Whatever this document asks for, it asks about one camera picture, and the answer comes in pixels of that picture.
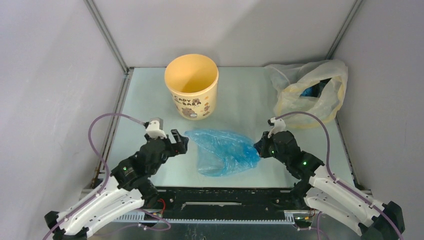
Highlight blue plastic trash bag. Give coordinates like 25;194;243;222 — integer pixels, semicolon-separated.
184;128;261;177

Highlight translucent yellowish plastic bag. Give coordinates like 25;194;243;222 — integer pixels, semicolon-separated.
264;59;348;129

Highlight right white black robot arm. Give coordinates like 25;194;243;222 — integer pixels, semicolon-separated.
253;131;406;240

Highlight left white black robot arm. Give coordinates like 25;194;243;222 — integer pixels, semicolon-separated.
44;129;189;240

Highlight yellow cartoon trash bin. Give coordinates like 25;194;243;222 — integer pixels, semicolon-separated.
164;53;219;121

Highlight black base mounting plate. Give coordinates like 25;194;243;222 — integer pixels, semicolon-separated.
143;186;317;223

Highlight dark items inside bag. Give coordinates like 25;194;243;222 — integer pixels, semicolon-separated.
300;78;331;98

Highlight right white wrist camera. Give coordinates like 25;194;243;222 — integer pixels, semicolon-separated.
267;117;286;139

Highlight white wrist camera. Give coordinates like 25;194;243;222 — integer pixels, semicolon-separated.
143;117;167;139
267;117;286;139

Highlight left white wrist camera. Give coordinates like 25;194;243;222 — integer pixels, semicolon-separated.
143;117;167;139

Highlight aluminium frame rail front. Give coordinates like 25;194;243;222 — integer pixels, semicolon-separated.
67;188;387;240

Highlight left aluminium corner post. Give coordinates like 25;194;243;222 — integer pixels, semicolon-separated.
84;0;134;164

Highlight aluminium corner post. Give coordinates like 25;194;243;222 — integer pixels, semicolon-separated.
325;0;366;190
84;0;134;164

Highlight right aluminium corner post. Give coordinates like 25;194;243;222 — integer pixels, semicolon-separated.
325;0;366;190

